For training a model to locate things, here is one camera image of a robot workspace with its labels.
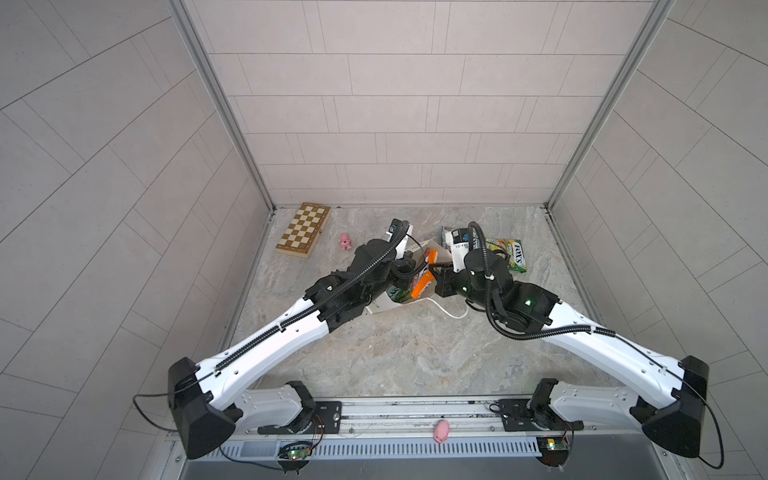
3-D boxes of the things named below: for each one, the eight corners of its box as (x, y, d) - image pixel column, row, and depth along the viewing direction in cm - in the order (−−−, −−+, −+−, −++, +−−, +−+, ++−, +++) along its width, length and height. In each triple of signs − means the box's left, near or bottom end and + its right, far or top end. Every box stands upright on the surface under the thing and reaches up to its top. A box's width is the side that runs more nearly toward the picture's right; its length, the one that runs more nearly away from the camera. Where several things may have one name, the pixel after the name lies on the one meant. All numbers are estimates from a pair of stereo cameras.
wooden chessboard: (275, 252, 104) (273, 247, 102) (303, 206, 118) (302, 201, 116) (308, 258, 102) (306, 254, 100) (332, 211, 116) (331, 206, 114)
